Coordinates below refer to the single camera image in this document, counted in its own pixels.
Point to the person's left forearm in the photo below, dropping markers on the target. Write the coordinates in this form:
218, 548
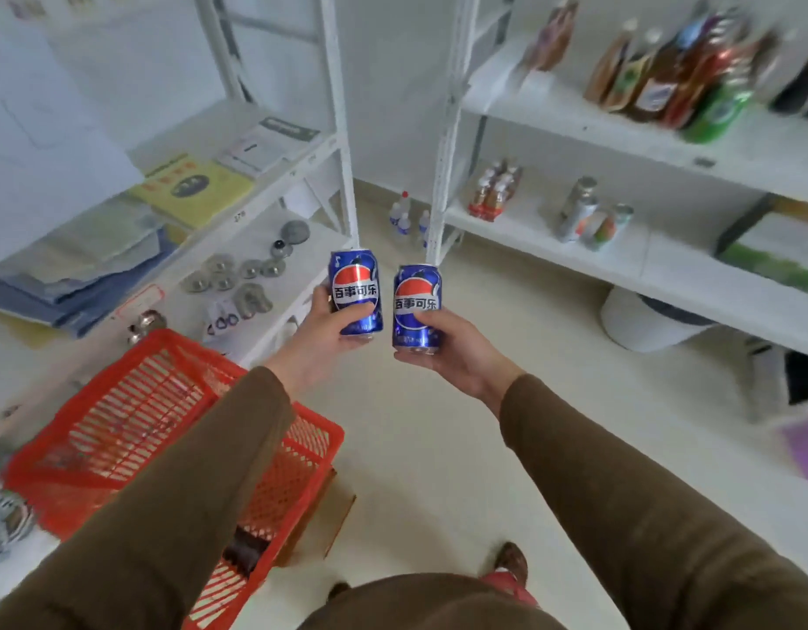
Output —
148, 518

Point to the silver can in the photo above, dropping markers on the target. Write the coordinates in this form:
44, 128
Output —
581, 186

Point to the white leaflet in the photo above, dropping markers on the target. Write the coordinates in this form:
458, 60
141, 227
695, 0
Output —
259, 150

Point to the person's right leg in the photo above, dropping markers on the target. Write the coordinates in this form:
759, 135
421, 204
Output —
509, 590

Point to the yellow booklet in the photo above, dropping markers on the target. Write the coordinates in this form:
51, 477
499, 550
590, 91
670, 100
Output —
207, 206

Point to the large white paper sheet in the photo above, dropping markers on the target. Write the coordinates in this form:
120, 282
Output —
49, 157

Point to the metal piece with black knob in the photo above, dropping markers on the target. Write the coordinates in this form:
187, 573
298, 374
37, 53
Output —
280, 249

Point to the person's left shoe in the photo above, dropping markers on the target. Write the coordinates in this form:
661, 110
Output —
338, 590

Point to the green white carton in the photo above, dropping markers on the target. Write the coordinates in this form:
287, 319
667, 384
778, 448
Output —
772, 262

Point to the cluster of round metal lids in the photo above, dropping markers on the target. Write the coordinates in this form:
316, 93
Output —
220, 268

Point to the person's left hand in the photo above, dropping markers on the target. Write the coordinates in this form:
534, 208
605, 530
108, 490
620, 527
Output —
309, 347

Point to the pack of small orange bottles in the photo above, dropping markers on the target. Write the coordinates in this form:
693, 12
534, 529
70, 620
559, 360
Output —
492, 196

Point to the clear water bottle blue label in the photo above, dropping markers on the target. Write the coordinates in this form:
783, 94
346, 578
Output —
399, 206
424, 226
404, 226

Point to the grey dome lid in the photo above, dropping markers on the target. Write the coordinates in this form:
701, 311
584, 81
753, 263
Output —
295, 232

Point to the white numbered storage rack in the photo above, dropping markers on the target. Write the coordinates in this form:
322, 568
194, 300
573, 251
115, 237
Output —
305, 275

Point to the red-outlined label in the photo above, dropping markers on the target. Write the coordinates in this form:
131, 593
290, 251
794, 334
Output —
139, 301

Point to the yellow paper sheet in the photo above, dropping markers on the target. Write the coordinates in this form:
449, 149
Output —
23, 334

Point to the amber bottle blue neck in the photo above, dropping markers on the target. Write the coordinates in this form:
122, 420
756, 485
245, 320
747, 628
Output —
660, 85

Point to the reddish brown bottle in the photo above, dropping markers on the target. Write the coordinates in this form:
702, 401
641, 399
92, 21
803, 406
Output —
565, 29
542, 42

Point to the packaged scissors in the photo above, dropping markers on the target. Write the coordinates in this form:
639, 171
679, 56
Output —
221, 321

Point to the person's shoe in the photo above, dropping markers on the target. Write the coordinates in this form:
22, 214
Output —
338, 590
511, 564

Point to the white metal shelf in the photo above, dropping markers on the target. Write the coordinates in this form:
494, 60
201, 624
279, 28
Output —
673, 255

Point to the person's right shoe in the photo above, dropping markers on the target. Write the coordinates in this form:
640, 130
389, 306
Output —
511, 564

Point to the stack of blue folders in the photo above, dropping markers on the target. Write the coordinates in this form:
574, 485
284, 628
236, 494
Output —
82, 314

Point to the person's brown sweater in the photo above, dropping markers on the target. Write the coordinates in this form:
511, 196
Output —
437, 606

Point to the white bucket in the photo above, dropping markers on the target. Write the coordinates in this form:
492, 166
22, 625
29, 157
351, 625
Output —
634, 328

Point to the red plastic shopping basket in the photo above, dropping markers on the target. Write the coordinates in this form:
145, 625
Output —
160, 339

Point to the green label tea bottle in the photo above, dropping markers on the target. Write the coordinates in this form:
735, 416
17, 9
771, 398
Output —
611, 65
630, 75

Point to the person's right forearm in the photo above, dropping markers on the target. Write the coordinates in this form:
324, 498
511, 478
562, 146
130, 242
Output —
640, 518

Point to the pale grey paper sheets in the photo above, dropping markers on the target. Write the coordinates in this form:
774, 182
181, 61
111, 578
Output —
89, 249

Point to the person's right hand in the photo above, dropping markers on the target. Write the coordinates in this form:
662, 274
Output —
473, 360

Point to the metal ladle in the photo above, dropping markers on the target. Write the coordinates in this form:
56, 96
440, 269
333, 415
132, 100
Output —
148, 321

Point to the blue Pepsi cans group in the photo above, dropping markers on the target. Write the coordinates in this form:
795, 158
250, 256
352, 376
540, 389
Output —
325, 518

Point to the black box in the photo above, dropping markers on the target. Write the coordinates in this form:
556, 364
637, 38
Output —
804, 380

